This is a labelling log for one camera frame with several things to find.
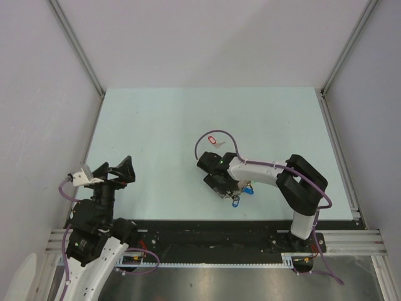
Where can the blue key tag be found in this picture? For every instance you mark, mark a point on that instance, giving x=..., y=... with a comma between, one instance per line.
x=236, y=201

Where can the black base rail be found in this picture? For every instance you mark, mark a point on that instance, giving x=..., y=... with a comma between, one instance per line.
x=224, y=241

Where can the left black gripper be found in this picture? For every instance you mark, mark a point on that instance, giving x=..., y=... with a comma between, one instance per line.
x=124, y=170

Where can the aluminium frame post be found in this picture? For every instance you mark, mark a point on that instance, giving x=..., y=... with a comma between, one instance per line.
x=351, y=41
x=72, y=39

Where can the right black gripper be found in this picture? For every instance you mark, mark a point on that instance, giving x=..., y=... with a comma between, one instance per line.
x=220, y=189

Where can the red key tag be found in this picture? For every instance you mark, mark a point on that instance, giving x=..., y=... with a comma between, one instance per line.
x=212, y=140

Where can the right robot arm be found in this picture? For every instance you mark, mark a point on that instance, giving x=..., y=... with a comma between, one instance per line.
x=298, y=181

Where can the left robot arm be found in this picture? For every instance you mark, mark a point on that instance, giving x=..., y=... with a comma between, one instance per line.
x=93, y=240

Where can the right aluminium frame post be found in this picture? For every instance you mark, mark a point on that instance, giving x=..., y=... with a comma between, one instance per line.
x=351, y=41

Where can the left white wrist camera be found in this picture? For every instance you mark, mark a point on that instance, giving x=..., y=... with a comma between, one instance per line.
x=83, y=177

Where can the white cable duct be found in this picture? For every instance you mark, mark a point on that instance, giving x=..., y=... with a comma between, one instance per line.
x=284, y=262

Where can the left aluminium frame post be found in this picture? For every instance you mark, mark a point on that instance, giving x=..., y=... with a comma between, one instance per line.
x=72, y=39

